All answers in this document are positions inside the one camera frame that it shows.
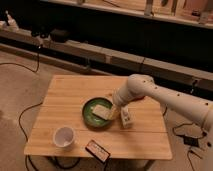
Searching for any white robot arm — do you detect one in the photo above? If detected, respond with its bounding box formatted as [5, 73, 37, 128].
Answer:
[113, 74, 213, 131]

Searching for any beige sponge block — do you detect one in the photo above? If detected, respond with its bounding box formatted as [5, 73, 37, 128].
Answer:
[92, 105, 110, 120]

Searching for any small white bottle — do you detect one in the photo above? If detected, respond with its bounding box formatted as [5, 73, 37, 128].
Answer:
[121, 107, 133, 128]

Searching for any green round plate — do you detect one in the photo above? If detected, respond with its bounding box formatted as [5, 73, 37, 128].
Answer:
[82, 96, 115, 128]

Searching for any wooden table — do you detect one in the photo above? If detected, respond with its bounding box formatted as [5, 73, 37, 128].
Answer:
[23, 74, 173, 171]

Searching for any black power adapter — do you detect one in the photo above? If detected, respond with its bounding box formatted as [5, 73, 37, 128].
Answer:
[183, 136, 199, 147]

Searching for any black device on ledge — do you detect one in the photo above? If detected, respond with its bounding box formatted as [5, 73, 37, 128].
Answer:
[50, 29, 69, 43]

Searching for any white spray bottle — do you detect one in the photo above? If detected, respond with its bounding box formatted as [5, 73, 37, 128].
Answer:
[5, 11, 19, 31]

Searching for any black floor cable left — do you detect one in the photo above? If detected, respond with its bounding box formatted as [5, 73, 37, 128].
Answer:
[0, 46, 81, 171]

